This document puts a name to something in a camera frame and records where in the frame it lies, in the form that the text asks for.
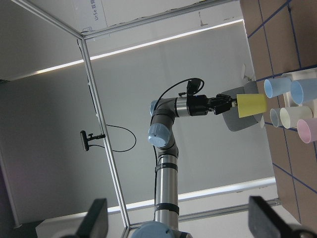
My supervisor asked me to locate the blue plastic cup near pink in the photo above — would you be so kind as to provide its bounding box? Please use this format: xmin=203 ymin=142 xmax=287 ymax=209
xmin=264 ymin=77 xmax=292 ymax=98

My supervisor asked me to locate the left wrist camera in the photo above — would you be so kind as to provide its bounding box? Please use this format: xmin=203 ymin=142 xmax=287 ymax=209
xmin=186 ymin=78 xmax=205 ymax=96

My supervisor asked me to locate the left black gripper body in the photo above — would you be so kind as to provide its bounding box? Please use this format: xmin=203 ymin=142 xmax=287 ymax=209
xmin=186 ymin=94 xmax=235 ymax=116

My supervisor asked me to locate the grey plastic cup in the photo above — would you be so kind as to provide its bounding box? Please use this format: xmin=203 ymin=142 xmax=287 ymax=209
xmin=269 ymin=108 xmax=283 ymax=127

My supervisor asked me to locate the cream plastic cup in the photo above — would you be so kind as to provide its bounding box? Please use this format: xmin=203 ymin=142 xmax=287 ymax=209
xmin=280 ymin=106 xmax=313 ymax=129

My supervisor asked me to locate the white plastic tray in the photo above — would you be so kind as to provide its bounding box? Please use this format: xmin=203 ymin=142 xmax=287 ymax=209
xmin=282 ymin=68 xmax=317 ymax=107

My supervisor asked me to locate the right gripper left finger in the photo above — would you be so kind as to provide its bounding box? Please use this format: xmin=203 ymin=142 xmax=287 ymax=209
xmin=62 ymin=198 xmax=108 ymax=238

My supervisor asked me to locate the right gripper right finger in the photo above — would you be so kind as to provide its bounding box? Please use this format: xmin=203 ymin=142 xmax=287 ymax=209
xmin=248 ymin=195 xmax=317 ymax=238

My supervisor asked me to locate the overhead black camera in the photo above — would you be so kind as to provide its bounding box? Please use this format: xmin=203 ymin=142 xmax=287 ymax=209
xmin=80 ymin=130 xmax=106 ymax=151

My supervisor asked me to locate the light blue plastic cup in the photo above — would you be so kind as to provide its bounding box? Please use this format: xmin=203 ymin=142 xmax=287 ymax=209
xmin=290 ymin=78 xmax=317 ymax=105

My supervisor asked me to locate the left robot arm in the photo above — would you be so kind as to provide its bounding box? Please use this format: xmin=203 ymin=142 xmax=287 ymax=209
xmin=132 ymin=93 xmax=237 ymax=238

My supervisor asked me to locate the yellow plastic cup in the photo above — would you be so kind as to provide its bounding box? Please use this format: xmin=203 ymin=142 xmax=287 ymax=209
xmin=237 ymin=94 xmax=267 ymax=118

